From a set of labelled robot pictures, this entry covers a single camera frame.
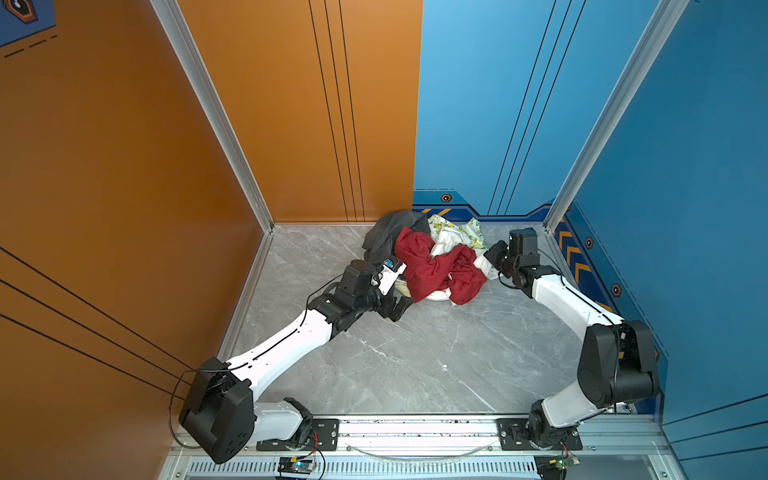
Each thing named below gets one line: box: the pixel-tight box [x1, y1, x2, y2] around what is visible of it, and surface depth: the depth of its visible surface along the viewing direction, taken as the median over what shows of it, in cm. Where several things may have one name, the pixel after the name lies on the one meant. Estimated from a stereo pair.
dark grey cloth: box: [362, 210, 431, 265], surface depth 104 cm
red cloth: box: [395, 227, 487, 305], surface depth 94 cm
